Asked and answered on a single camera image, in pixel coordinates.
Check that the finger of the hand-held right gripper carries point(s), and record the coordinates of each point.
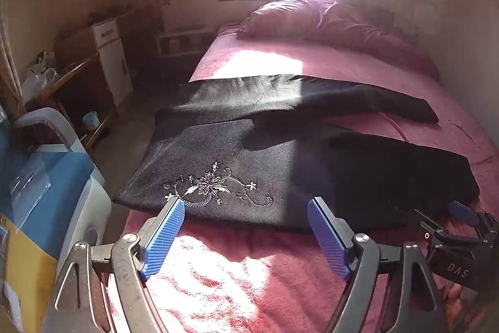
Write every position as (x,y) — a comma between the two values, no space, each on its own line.
(464,212)
(429,225)

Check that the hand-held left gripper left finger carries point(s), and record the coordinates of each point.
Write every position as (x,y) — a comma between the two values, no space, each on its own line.
(167,235)

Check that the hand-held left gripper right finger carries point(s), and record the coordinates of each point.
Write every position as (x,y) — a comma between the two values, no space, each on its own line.
(327,235)

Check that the black embroidered pants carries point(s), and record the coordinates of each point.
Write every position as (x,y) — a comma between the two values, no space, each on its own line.
(273,145)

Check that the person's right hand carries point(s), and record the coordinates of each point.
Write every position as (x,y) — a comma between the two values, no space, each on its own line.
(455,294)

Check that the bed with pink sheet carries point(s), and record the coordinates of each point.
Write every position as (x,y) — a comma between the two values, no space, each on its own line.
(241,278)

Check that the blue and white appliance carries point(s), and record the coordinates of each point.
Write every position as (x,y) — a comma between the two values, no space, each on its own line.
(58,177)

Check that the teal cup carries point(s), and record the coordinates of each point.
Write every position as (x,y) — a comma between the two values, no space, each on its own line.
(90,121)

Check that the yellow box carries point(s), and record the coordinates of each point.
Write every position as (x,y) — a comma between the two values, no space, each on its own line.
(27,270)

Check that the wooden desk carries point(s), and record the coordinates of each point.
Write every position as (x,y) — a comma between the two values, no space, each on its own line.
(74,83)

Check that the white cabinet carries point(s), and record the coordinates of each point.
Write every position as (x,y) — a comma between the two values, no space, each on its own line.
(115,60)

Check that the white open shelf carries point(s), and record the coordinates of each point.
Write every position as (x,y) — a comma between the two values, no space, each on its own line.
(183,42)

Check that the clear plastic bag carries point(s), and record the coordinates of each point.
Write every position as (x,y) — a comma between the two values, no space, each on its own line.
(39,77)

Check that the pink pillow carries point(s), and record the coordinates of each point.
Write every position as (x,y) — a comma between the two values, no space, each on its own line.
(331,24)

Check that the white board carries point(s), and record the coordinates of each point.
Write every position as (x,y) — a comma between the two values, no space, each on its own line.
(191,7)

